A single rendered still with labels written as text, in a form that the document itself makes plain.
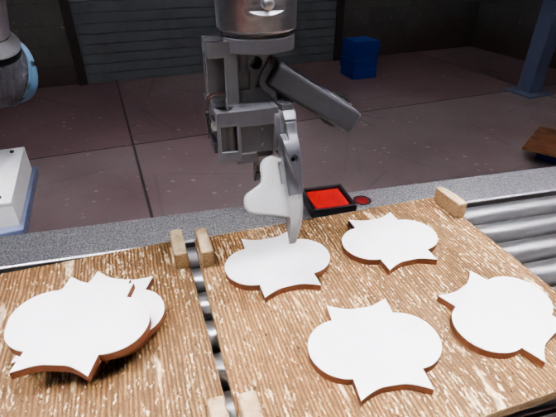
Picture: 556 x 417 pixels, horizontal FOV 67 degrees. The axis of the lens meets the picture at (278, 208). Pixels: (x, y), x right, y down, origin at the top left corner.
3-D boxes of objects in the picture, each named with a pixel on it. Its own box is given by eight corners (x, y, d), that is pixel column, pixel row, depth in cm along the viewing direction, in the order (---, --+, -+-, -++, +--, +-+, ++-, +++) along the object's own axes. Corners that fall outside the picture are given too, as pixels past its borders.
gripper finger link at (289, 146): (279, 199, 45) (264, 121, 46) (294, 197, 46) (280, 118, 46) (290, 194, 41) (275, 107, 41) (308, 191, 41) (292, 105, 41)
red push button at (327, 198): (305, 198, 75) (305, 191, 74) (337, 194, 76) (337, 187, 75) (315, 216, 70) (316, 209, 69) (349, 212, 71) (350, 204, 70)
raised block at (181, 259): (170, 245, 60) (168, 229, 58) (184, 242, 60) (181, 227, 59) (176, 271, 55) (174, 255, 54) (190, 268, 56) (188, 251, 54)
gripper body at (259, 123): (208, 142, 48) (197, 29, 42) (280, 133, 50) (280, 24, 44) (220, 171, 42) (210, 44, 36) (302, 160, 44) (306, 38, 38)
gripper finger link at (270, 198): (249, 251, 44) (233, 164, 44) (303, 241, 45) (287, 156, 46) (255, 251, 41) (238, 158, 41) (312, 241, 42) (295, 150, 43)
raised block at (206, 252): (195, 242, 60) (194, 227, 59) (208, 241, 61) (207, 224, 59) (202, 269, 55) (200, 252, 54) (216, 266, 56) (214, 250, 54)
